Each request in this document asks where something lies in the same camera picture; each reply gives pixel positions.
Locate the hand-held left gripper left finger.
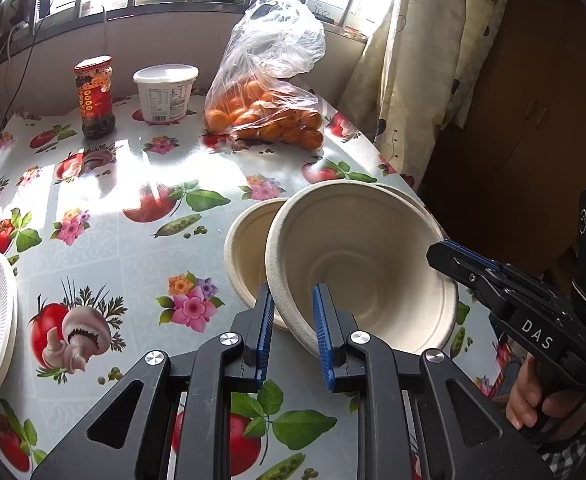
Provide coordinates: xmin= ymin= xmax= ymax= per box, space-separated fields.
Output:
xmin=30 ymin=282 xmax=277 ymax=480

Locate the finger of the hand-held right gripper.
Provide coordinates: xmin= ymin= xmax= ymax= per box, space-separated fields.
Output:
xmin=427 ymin=241 xmax=512 ymax=312
xmin=444 ymin=239 xmax=544 ymax=288

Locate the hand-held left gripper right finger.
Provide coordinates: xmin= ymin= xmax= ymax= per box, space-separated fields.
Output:
xmin=312 ymin=282 xmax=554 ymax=480

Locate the beige paper bowl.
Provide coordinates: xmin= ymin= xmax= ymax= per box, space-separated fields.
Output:
xmin=265 ymin=181 xmax=460 ymax=361
xmin=224 ymin=198 xmax=294 ymax=332
xmin=373 ymin=183 xmax=448 ymax=241

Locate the person's right forearm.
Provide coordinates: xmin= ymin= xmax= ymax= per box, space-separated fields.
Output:
xmin=538 ymin=400 xmax=586 ymax=480

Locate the person's right hand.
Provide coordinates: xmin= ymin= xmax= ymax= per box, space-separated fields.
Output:
xmin=505 ymin=354 xmax=586 ymax=430

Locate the floral vegetable print tablecloth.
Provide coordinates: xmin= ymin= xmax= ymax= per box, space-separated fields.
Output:
xmin=0 ymin=95 xmax=504 ymax=480

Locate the brown wooden cabinet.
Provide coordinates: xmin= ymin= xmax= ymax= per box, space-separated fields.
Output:
xmin=420 ymin=0 xmax=586 ymax=281

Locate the spotted cream curtain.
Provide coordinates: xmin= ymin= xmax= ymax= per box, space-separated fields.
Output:
xmin=335 ymin=0 xmax=516 ymax=191

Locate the pile of oranges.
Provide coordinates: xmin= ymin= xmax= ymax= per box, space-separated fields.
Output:
xmin=205 ymin=82 xmax=324 ymax=152

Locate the white plastic tub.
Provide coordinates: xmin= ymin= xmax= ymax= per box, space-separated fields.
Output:
xmin=133 ymin=64 xmax=200 ymax=124

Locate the clear plastic bag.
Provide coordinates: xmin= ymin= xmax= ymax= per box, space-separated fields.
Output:
xmin=204 ymin=0 xmax=326 ymax=153

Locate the red label sauce jar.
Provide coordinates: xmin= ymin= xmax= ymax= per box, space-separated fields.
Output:
xmin=74 ymin=56 xmax=116 ymax=140

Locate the black cable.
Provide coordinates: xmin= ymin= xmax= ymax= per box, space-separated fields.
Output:
xmin=3 ymin=10 xmax=48 ymax=116

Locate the white cable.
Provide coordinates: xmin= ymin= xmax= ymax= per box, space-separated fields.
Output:
xmin=0 ymin=25 xmax=18 ymax=111

